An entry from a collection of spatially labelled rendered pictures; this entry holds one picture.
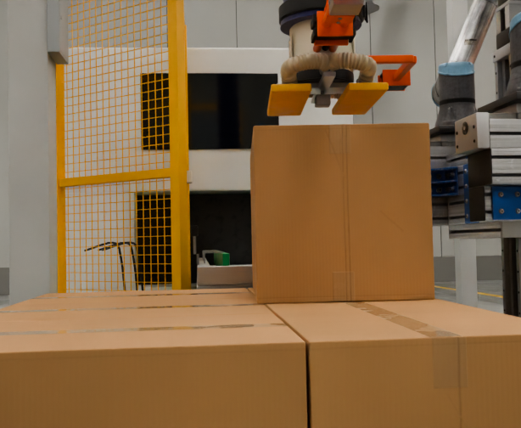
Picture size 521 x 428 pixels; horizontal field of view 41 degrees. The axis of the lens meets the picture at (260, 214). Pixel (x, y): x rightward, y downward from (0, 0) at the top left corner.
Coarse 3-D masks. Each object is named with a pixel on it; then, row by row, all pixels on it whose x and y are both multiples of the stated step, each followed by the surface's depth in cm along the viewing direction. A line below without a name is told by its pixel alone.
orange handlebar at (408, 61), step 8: (328, 8) 149; (328, 16) 151; (336, 16) 151; (344, 16) 151; (352, 16) 151; (328, 24) 158; (344, 24) 158; (320, 48) 178; (328, 48) 181; (336, 48) 179; (368, 56) 193; (376, 56) 193; (384, 56) 193; (392, 56) 193; (400, 56) 193; (408, 56) 193; (416, 56) 195; (408, 64) 196; (400, 72) 207
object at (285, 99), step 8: (272, 88) 172; (280, 88) 172; (288, 88) 172; (296, 88) 172; (304, 88) 172; (272, 96) 177; (280, 96) 178; (288, 96) 178; (296, 96) 178; (304, 96) 178; (272, 104) 188; (280, 104) 189; (288, 104) 189; (296, 104) 189; (304, 104) 189; (272, 112) 200; (280, 112) 200; (288, 112) 200; (296, 112) 200
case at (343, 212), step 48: (288, 144) 158; (336, 144) 158; (384, 144) 158; (288, 192) 157; (336, 192) 158; (384, 192) 158; (288, 240) 157; (336, 240) 157; (384, 240) 157; (432, 240) 158; (288, 288) 156; (336, 288) 157; (384, 288) 157; (432, 288) 157
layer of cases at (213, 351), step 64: (0, 320) 132; (64, 320) 130; (128, 320) 127; (192, 320) 125; (256, 320) 123; (320, 320) 120; (384, 320) 118; (448, 320) 116; (512, 320) 114; (0, 384) 92; (64, 384) 92; (128, 384) 93; (192, 384) 94; (256, 384) 95; (320, 384) 95; (384, 384) 96; (448, 384) 97; (512, 384) 98
